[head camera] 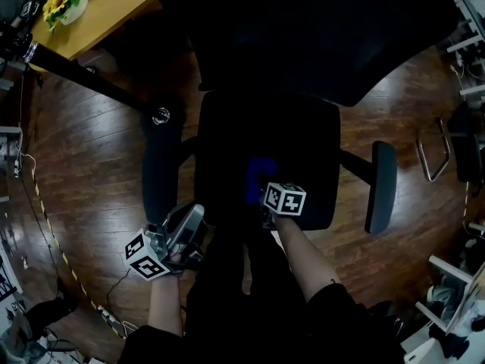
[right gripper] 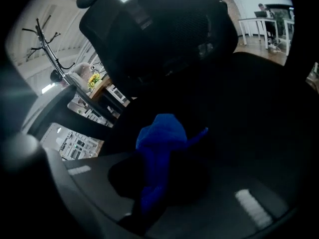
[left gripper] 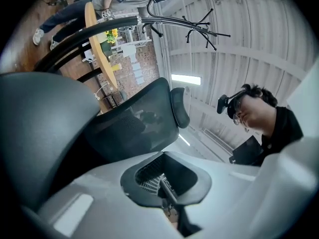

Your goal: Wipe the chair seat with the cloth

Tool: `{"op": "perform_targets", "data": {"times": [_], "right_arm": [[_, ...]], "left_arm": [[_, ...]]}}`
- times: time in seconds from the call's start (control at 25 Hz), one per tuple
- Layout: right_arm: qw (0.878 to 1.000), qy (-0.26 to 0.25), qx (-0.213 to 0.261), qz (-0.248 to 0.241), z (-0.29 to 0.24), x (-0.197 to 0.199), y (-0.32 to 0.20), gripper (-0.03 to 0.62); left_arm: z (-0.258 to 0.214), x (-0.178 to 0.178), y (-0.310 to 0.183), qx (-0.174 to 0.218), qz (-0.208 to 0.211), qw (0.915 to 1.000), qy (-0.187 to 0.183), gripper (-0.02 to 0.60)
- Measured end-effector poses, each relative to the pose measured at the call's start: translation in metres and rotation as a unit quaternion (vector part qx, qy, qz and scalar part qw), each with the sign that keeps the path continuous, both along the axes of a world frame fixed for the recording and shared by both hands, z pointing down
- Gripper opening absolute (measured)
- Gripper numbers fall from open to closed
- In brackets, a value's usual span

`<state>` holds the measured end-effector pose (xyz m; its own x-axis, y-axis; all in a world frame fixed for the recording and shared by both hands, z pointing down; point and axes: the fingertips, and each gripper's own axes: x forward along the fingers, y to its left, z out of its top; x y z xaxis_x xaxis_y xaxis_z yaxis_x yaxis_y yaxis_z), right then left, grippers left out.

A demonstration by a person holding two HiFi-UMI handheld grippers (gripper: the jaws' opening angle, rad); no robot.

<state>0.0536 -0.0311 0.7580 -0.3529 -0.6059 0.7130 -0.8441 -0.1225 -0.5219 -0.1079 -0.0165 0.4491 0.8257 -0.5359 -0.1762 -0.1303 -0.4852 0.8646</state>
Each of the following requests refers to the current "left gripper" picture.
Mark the black mesh office chair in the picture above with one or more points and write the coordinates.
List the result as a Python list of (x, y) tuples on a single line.
[(139, 123)]

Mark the rectangular ceiling light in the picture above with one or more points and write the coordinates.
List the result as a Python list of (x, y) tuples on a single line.
[(185, 79)]

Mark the white shelf rack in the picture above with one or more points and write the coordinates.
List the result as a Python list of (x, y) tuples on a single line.
[(129, 49)]

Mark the person's glasses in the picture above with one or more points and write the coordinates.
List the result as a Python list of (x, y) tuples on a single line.
[(236, 113)]

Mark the round wooden table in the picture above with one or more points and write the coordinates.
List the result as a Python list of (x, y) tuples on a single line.
[(99, 51)]

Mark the yellow sunflower bouquet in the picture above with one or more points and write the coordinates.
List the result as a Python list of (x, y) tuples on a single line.
[(112, 35)]

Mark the person's head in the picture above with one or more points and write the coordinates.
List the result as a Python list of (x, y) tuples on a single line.
[(250, 118)]

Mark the black flat panel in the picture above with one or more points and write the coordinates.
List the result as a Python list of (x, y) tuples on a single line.
[(246, 151)]

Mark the black metal coat rack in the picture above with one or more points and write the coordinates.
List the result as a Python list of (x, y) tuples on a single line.
[(112, 25)]

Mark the person's black shirt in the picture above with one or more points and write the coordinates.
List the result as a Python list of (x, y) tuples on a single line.
[(284, 131)]

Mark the black head-mounted camera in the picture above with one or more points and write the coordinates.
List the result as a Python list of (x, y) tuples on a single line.
[(221, 104)]

